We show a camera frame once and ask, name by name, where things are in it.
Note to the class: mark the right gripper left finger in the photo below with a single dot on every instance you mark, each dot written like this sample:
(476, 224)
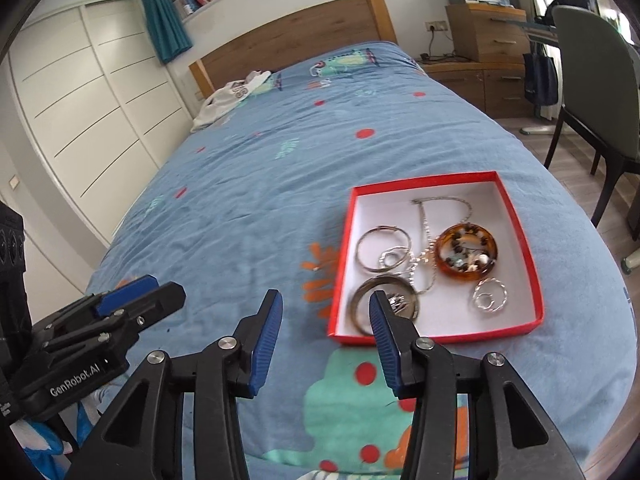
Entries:
(263, 338)

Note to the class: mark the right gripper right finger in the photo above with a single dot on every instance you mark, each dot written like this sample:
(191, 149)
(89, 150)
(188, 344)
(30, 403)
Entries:
(388, 328)

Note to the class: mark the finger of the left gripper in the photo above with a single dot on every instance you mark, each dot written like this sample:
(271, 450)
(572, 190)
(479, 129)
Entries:
(119, 297)
(153, 307)

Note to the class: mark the dark tortoiseshell bangle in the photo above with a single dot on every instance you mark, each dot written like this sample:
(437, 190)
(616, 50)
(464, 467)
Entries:
(393, 292)

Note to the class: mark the thin silver bangle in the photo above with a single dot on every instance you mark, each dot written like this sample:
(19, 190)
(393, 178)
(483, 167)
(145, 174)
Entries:
(383, 249)

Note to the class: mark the red white jewelry box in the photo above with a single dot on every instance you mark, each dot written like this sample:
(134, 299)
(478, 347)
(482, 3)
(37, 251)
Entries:
(506, 302)

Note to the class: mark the amber resin bangle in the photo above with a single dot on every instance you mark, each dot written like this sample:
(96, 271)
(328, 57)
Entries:
(465, 251)

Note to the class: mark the white door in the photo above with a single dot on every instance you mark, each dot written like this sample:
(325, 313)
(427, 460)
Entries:
(55, 274)

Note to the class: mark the blue patterned bedspread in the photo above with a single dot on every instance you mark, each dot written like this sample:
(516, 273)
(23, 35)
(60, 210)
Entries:
(259, 201)

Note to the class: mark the white wardrobe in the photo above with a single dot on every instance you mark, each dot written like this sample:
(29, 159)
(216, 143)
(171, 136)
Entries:
(101, 110)

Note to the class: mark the white garment on bed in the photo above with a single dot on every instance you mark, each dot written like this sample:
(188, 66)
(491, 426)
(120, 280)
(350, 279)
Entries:
(227, 98)

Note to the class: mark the left teal curtain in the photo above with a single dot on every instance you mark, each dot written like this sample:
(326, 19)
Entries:
(168, 35)

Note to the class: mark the low wooden nightstand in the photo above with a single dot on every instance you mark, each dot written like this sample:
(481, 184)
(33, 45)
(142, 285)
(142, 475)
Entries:
(497, 89)

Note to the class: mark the wooden headboard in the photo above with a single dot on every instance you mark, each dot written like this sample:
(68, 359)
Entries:
(294, 38)

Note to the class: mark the dark hanging bag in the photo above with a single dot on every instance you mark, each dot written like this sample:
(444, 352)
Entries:
(541, 86)

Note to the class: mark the wooden drawer cabinet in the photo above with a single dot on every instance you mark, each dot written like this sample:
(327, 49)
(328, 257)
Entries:
(488, 34)

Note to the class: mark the grey green chair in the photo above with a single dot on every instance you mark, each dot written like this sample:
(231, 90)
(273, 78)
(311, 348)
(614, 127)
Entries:
(600, 95)

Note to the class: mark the wall power socket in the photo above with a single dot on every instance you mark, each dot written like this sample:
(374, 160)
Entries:
(437, 26)

